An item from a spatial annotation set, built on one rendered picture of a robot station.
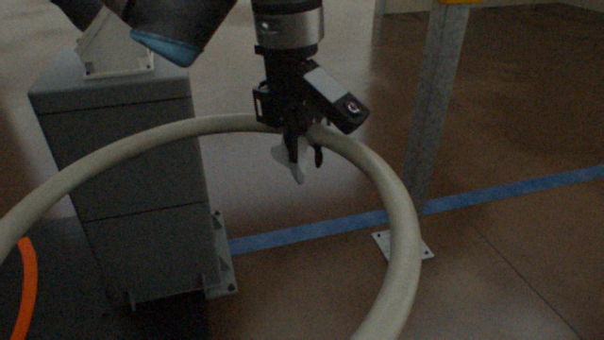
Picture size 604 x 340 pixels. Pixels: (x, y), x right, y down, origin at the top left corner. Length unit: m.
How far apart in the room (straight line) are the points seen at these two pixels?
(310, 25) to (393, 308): 0.33
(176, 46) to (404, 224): 0.36
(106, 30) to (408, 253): 0.95
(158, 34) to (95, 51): 0.61
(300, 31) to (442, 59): 0.86
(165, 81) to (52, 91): 0.27
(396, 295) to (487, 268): 1.47
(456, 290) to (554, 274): 0.43
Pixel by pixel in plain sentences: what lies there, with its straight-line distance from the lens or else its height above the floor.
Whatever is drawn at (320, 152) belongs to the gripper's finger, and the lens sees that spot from 0.62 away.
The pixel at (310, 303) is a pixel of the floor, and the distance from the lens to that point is 1.54.
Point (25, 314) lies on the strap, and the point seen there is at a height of 0.02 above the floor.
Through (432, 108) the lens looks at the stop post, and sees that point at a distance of 1.37.
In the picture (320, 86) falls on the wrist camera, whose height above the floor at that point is 1.03.
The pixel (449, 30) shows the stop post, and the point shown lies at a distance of 1.29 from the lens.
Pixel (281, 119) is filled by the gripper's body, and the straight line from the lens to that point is 0.56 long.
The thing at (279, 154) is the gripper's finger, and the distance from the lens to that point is 0.60.
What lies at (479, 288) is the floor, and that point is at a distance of 1.73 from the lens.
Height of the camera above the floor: 1.23
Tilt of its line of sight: 34 degrees down
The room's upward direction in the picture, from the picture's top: straight up
